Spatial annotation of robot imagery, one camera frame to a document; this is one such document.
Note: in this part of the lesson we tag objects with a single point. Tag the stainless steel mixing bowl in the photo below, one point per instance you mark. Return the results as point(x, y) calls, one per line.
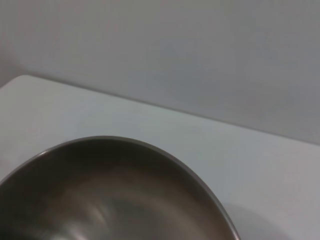
point(105, 190)

